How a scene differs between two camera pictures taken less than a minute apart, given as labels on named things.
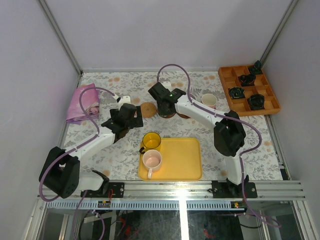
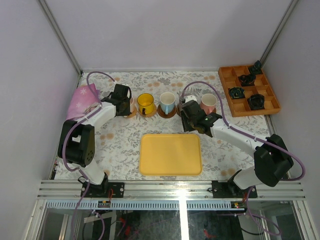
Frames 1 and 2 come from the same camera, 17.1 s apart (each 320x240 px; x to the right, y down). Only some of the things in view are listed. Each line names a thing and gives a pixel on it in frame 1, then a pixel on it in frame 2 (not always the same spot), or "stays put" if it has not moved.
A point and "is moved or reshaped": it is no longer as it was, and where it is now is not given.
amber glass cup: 151,140 to 146,101
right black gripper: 158,104 to 186,127
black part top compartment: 256,69 stays put
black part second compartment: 247,80 stays put
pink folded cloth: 84,104 stays put
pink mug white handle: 152,160 is moved or reshaped
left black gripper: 137,116 to 124,100
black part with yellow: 237,92 stays put
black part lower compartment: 256,102 stays put
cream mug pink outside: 209,100 stays put
